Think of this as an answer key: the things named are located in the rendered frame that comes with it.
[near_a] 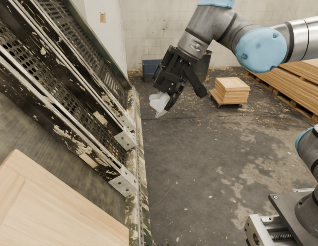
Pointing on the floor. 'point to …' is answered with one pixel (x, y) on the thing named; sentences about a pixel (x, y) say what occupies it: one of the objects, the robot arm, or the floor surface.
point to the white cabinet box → (108, 27)
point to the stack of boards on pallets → (296, 86)
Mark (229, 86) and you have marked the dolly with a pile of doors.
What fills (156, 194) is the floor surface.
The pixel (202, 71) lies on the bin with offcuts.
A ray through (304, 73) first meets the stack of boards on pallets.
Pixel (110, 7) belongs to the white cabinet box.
